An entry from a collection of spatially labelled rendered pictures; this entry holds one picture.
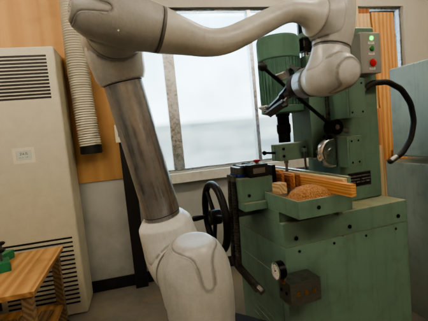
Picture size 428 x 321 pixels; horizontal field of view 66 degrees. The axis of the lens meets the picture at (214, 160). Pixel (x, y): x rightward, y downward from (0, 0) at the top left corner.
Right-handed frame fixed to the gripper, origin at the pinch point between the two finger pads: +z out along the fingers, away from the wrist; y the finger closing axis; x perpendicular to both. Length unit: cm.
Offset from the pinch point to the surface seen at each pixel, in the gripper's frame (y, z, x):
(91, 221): -102, 157, 23
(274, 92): 4.6, 8.4, -4.5
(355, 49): 34.6, 0.1, -24.2
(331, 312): -62, -8, -59
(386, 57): 135, 123, -131
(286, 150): -12.5, 10.5, -21.9
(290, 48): 21.7, 5.4, -0.8
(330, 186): -21.9, -15.3, -28.8
